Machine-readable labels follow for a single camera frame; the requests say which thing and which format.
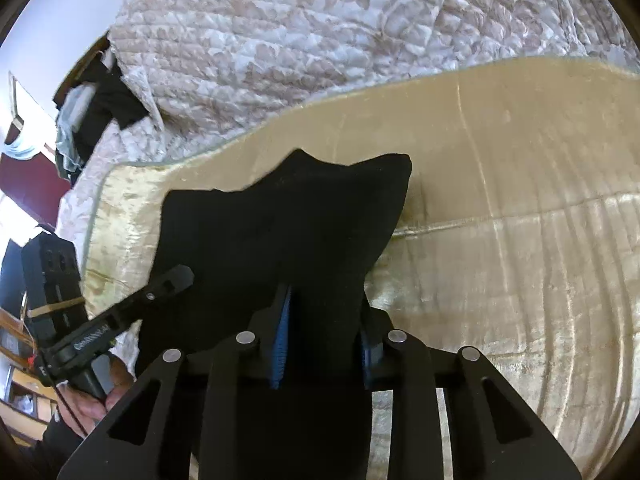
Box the dark clothes pile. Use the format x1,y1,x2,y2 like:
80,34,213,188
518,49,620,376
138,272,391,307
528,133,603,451
53,36,149,184

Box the maroon cabinet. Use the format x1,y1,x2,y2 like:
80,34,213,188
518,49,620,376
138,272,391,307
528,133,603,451
1,120,70,231

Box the wooden shelf unit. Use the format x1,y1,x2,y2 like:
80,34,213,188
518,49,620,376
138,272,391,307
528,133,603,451
1,240,58,446

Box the gold satin bedspread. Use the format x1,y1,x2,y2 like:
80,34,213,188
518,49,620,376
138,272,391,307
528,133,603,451
84,58,639,479

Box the person's left hand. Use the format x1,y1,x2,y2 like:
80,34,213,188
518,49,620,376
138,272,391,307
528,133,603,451
56,354,134,438

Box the black pants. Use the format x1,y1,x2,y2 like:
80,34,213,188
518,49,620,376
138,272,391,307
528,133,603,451
134,150,412,479

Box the floral quilted comforter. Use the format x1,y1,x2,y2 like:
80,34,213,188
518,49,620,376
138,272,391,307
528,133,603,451
56,0,639,244

